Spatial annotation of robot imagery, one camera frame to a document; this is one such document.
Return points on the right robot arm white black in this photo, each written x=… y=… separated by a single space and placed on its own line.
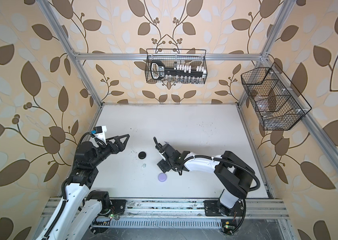
x=237 y=177

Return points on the purple round earbud case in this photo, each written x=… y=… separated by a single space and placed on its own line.
x=162 y=177

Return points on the black round earbud case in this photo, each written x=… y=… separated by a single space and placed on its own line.
x=142 y=155

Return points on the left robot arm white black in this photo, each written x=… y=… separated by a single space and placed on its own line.
x=79 y=205

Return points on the black wire basket wall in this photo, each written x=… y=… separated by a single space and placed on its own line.
x=194 y=57
x=277 y=102

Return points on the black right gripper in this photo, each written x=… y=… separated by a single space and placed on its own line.
x=163 y=166

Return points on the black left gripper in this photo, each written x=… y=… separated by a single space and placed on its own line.
x=118 y=147

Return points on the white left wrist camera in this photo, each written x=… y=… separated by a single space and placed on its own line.
x=99 y=132

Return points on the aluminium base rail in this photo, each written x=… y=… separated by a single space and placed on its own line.
x=188 y=213

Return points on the black wire basket right wall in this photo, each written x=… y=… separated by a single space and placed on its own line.
x=277 y=102

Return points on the black wire basket back wall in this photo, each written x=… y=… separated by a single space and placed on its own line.
x=194 y=57

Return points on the black socket holder tool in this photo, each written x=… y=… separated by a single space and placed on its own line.
x=161 y=71

